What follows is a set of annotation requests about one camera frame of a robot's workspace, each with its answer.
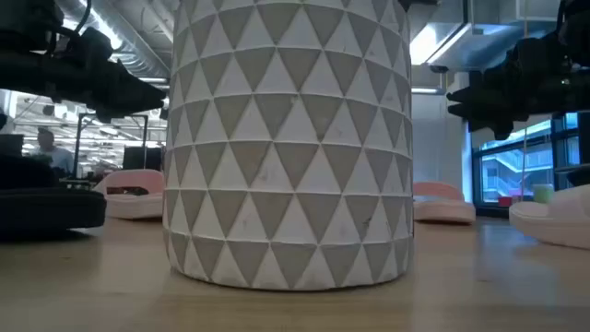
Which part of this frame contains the window with dark frame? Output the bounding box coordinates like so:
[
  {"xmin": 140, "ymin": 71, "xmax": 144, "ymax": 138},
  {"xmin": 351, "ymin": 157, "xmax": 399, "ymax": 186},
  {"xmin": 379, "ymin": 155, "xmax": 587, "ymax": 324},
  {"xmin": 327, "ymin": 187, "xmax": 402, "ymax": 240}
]
[{"xmin": 472, "ymin": 110, "xmax": 590, "ymax": 219}]

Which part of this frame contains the pink rubber slide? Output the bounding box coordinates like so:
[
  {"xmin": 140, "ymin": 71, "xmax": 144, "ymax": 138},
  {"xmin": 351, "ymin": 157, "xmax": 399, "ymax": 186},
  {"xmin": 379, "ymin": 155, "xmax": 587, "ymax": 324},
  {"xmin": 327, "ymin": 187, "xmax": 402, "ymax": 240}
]
[
  {"xmin": 413, "ymin": 181, "xmax": 478, "ymax": 226},
  {"xmin": 508, "ymin": 183, "xmax": 590, "ymax": 251},
  {"xmin": 94, "ymin": 169, "xmax": 166, "ymax": 220}
]

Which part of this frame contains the triangle-patterned pot with succulent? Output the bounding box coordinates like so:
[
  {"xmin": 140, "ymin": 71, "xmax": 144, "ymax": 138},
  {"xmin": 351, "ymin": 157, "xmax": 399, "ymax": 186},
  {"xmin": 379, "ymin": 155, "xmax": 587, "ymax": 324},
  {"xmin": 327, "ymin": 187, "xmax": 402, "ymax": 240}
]
[{"xmin": 161, "ymin": 0, "xmax": 415, "ymax": 292}]

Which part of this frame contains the person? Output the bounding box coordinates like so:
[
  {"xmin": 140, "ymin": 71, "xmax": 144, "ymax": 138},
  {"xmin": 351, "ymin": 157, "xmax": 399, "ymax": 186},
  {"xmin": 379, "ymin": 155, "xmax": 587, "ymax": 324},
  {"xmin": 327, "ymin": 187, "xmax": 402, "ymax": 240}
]
[{"xmin": 32, "ymin": 126, "xmax": 75, "ymax": 176}]

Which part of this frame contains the black background monitor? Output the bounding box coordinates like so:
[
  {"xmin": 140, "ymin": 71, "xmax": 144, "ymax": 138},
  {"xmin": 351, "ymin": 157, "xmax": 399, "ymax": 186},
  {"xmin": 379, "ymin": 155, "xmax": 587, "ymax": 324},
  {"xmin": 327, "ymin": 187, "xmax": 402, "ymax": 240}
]
[{"xmin": 0, "ymin": 133, "xmax": 25, "ymax": 159}]

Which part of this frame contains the black background screen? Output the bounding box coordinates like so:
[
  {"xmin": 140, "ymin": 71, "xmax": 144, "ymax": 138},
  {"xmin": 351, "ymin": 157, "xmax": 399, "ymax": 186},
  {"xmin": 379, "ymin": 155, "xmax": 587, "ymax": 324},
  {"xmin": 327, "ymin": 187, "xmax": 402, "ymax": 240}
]
[{"xmin": 122, "ymin": 146, "xmax": 164, "ymax": 172}]

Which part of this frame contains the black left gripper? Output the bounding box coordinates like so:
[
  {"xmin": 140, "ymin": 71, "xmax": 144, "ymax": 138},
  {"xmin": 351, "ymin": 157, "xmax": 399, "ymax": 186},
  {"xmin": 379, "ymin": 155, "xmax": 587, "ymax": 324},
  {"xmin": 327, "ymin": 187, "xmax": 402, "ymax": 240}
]
[{"xmin": 49, "ymin": 25, "xmax": 168, "ymax": 125}]

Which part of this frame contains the black rubber slide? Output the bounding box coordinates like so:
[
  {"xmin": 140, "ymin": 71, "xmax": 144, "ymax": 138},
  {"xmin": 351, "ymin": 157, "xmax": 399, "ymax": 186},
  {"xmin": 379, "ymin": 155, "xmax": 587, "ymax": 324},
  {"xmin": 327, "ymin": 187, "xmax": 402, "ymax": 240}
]
[{"xmin": 0, "ymin": 154, "xmax": 108, "ymax": 237}]

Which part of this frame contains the black metal stand frame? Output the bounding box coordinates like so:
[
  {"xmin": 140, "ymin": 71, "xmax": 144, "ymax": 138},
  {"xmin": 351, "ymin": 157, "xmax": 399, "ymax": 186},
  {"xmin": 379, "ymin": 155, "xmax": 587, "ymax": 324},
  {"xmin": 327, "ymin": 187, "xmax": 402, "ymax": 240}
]
[{"xmin": 71, "ymin": 113, "xmax": 149, "ymax": 179}]

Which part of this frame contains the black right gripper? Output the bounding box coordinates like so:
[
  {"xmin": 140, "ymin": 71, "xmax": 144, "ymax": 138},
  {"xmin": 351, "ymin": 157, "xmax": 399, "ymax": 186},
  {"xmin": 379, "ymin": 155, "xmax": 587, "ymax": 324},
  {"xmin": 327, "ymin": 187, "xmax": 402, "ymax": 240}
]
[{"xmin": 444, "ymin": 32, "xmax": 572, "ymax": 141}]

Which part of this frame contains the black aluminium frame rail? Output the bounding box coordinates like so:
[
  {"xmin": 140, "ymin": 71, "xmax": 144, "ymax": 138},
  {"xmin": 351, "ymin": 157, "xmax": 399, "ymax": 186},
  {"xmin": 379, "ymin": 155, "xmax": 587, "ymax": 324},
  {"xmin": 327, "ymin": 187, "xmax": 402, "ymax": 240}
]
[{"xmin": 474, "ymin": 205, "xmax": 513, "ymax": 219}]

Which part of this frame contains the yellow-green container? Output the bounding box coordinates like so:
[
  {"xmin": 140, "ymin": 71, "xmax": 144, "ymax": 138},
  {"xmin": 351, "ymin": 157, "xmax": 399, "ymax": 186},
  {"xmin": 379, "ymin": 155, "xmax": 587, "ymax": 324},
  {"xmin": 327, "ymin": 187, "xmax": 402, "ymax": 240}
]
[{"xmin": 532, "ymin": 184, "xmax": 555, "ymax": 205}]

